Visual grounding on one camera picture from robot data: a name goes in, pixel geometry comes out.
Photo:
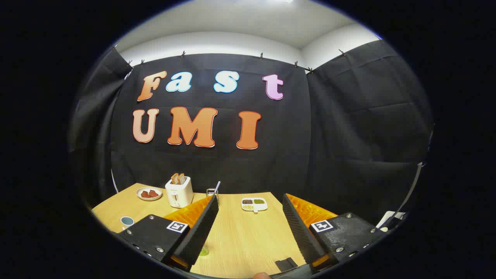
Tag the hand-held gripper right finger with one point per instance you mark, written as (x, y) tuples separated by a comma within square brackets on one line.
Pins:
[(300, 228)]

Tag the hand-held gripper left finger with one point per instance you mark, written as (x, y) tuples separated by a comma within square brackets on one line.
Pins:
[(201, 228)]

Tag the white cup blue inside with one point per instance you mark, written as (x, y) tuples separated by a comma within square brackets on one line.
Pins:
[(127, 222)]

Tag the small green round object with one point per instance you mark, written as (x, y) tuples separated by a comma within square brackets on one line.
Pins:
[(204, 252)]

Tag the metal mesh holder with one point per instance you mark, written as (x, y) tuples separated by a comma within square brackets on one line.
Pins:
[(210, 191)]

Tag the white toaster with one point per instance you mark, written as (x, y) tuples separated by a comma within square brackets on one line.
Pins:
[(179, 193)]

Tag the white straw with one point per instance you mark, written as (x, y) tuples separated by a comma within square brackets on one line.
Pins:
[(217, 186)]

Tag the wooden table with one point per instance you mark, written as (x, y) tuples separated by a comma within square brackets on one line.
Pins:
[(248, 232)]

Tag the white divided dish with beans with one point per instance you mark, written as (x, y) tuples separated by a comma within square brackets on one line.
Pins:
[(254, 204)]

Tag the toasted bread slice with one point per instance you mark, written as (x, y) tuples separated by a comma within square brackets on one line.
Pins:
[(175, 178), (181, 178)]

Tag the red food piece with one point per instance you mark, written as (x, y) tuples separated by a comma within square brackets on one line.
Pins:
[(145, 194), (154, 193)]

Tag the small white plate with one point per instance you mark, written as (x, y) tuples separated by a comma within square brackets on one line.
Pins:
[(149, 198)]

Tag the white sheet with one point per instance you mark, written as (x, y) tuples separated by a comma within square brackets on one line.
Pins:
[(389, 220)]

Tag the black backdrop cloth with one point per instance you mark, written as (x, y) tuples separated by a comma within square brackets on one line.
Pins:
[(348, 135)]

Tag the white frame pole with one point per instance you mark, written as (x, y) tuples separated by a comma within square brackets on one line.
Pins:
[(114, 182), (414, 186)]

